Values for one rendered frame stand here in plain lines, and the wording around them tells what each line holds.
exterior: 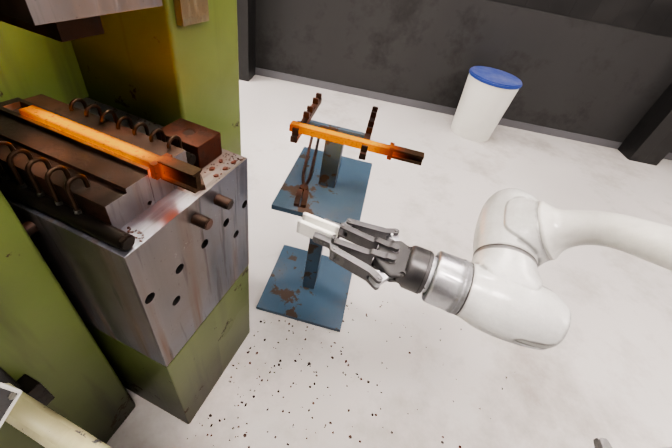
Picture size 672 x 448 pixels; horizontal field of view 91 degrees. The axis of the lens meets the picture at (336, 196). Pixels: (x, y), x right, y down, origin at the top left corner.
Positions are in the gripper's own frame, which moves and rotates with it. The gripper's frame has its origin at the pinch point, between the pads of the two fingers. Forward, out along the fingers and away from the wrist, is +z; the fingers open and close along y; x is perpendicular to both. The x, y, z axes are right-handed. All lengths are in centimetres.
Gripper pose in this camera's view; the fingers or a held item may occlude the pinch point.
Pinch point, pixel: (317, 228)
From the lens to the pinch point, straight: 59.3
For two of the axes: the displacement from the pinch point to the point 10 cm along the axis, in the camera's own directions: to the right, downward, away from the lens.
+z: -9.2, -3.5, 1.9
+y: 3.7, -5.5, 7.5
